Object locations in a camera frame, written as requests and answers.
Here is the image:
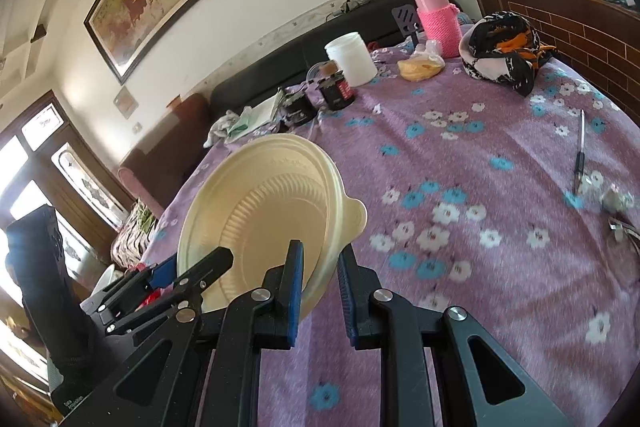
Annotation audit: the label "purple frame eyeglasses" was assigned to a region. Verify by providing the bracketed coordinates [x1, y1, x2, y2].
[608, 217, 640, 248]

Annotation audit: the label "black orange patterned hat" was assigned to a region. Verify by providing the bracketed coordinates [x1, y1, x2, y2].
[459, 11, 555, 96]

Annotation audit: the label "black battery box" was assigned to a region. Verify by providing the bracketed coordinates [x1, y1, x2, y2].
[280, 87, 318, 128]

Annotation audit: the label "black sofa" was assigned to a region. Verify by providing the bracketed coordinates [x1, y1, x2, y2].
[209, 0, 414, 119]

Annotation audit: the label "silver ballpoint pen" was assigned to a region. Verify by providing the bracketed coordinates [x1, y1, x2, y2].
[572, 109, 586, 195]

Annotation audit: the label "white paper notebook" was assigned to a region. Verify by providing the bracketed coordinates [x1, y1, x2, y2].
[228, 91, 283, 142]

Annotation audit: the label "large red glass plate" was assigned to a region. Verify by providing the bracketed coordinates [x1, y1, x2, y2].
[138, 268, 162, 309]

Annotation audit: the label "white deep foam bowl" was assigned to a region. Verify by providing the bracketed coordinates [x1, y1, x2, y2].
[91, 263, 124, 296]

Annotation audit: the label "black red jar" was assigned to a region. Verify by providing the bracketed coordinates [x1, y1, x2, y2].
[318, 61, 356, 112]

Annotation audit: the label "pink knitted thermos bottle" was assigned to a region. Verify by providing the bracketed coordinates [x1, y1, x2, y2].
[414, 0, 462, 58]

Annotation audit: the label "patterned bed blanket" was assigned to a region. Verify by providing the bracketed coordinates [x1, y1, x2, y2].
[111, 200, 158, 272]

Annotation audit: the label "bread in plastic bag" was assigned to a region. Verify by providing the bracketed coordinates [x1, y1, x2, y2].
[397, 40, 446, 82]

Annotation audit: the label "white crumpled cloth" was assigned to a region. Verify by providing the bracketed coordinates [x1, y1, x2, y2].
[203, 107, 252, 148]

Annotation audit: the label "brown armchair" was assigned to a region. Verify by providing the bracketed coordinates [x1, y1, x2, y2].
[116, 93, 210, 218]

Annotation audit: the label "purple floral tablecloth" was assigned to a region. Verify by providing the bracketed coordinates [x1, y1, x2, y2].
[136, 18, 640, 427]

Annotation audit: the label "wooden glass door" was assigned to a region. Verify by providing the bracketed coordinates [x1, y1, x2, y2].
[0, 89, 134, 388]

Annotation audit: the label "cream bowl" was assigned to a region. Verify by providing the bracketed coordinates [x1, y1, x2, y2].
[177, 134, 368, 317]

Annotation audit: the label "small wall plaque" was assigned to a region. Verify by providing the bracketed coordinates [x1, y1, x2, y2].
[113, 86, 139, 119]

